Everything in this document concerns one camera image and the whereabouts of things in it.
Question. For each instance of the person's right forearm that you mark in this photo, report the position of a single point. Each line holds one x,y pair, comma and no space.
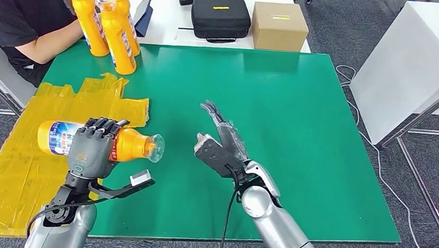
51,43

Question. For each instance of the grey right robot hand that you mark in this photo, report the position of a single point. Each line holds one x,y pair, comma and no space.
228,136

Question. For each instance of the person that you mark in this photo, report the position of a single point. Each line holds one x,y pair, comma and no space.
11,5

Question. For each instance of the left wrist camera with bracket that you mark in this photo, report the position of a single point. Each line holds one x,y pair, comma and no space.
130,185

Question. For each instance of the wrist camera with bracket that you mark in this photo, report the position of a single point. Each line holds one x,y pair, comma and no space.
130,185
216,154

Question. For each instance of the black zip carrying case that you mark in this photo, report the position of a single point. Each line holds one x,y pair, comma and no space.
220,20

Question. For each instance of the brown cardboard box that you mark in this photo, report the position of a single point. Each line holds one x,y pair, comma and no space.
279,29

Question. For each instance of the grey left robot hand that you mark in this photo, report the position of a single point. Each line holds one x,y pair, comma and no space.
92,147

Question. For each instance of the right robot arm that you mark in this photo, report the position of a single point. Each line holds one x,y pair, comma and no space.
282,228

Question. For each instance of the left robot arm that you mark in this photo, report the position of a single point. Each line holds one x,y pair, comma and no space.
61,224

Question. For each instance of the tablet in blue case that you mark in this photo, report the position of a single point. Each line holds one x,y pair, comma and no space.
145,13

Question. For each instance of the yellow plastic sheet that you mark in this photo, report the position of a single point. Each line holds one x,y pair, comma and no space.
20,177

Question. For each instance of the orange detergent bottle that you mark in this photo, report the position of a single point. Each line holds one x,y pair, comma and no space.
134,144
127,15
89,24
119,43

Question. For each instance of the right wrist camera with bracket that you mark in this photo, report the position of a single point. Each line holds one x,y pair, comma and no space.
216,154

